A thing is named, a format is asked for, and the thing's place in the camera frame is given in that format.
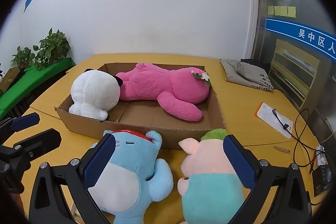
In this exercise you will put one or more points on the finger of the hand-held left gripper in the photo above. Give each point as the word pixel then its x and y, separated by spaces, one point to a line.
pixel 26 120
pixel 42 138

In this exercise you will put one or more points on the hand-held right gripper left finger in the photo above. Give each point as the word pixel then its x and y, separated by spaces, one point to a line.
pixel 97 161

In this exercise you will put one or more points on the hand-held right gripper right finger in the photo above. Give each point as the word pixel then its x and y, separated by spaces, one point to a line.
pixel 239 161

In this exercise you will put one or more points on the pink pig plush toy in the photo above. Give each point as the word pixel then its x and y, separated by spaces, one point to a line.
pixel 207 161

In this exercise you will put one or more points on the blue plush toy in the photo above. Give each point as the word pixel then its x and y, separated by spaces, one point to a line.
pixel 136 161

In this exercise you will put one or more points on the brown cardboard box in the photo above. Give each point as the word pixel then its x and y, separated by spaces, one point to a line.
pixel 136 111

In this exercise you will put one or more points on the green covered bench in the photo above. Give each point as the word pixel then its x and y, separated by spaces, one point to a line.
pixel 31 82

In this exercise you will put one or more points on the flat wooden stick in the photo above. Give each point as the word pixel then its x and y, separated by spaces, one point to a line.
pixel 281 149

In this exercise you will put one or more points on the small brown box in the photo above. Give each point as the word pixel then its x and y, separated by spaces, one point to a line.
pixel 9 78

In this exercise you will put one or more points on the white packet with orange edge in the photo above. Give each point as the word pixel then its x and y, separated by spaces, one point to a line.
pixel 265 113

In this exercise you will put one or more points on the small green potted plant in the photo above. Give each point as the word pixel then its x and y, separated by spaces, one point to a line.
pixel 23 57

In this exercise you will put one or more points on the white panda plush toy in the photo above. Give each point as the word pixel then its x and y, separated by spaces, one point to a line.
pixel 92 90

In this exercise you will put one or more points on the red test lead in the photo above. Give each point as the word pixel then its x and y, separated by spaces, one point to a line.
pixel 313 163

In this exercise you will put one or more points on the large green potted plant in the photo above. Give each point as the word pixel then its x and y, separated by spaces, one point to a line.
pixel 53 47

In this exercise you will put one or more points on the white power strip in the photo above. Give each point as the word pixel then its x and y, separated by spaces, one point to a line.
pixel 321 158

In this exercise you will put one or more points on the grey cloth bag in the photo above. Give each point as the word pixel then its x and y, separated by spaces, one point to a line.
pixel 244 74

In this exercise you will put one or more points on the black electronic device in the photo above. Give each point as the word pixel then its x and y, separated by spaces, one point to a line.
pixel 324 179

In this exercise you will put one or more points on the magenta bear plush toy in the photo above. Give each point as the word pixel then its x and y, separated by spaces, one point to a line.
pixel 157 85

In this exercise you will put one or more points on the black cloth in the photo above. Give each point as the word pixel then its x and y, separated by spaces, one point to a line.
pixel 252 60

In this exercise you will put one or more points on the beige shelf rack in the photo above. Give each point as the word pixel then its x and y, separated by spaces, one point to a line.
pixel 288 69

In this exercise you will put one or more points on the blue banner strip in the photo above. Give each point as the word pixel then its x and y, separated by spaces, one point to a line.
pixel 288 29

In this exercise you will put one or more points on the glass partition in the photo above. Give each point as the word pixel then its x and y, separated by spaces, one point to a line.
pixel 302 29

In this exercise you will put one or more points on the yellow sticky note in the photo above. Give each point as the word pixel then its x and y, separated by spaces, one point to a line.
pixel 292 11
pixel 277 10
pixel 271 10
pixel 284 11

